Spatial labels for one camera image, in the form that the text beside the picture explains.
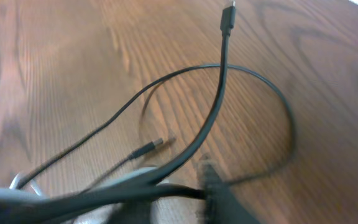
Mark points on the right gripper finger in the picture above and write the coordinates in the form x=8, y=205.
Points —
x=220, y=204

